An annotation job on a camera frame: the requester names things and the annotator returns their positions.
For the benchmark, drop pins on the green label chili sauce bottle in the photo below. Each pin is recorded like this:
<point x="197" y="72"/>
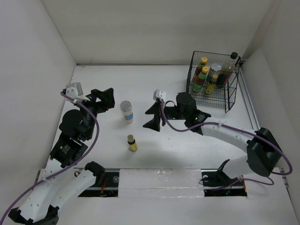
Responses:
<point x="199" y="78"/>

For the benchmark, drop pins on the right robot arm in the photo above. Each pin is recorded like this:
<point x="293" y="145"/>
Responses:
<point x="262" y="152"/>

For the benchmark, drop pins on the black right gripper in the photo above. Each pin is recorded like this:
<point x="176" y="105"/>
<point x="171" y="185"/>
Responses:
<point x="154" y="123"/>

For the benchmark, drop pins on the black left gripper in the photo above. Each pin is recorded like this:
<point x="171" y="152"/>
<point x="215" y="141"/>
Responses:
<point x="106" y="96"/>

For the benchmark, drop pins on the white spice jar blue label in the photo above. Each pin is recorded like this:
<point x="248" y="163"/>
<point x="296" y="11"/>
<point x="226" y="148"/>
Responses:
<point x="127" y="111"/>

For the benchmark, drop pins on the tall dark soy sauce bottle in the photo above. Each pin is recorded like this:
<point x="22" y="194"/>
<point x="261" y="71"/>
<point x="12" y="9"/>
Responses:
<point x="226" y="71"/>

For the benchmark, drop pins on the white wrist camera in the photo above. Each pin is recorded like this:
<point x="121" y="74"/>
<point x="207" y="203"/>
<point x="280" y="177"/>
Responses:
<point x="74" y="93"/>
<point x="159" y="95"/>

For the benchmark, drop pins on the small yellow label bottle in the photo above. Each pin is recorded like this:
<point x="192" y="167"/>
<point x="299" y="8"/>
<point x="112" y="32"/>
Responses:
<point x="211" y="84"/>

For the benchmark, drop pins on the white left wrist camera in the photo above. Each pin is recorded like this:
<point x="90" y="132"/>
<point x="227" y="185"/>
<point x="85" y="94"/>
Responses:
<point x="74" y="93"/>

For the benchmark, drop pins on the red label sauce bottle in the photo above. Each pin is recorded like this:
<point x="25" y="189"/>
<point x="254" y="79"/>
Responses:
<point x="199" y="68"/>

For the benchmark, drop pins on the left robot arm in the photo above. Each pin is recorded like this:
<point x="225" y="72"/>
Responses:
<point x="79" y="133"/>

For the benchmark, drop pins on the white spice jar silver lid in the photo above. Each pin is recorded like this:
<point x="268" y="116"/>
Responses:
<point x="214" y="69"/>

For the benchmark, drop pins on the small yellow bottle front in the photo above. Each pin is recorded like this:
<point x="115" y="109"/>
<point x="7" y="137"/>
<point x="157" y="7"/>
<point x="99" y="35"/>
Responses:
<point x="131" y="143"/>

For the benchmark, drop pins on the black wire basket rack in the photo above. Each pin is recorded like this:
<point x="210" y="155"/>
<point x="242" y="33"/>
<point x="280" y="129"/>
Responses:
<point x="221" y="98"/>

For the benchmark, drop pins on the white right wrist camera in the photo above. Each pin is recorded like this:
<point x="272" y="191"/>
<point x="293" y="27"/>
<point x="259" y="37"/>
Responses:
<point x="159" y="95"/>

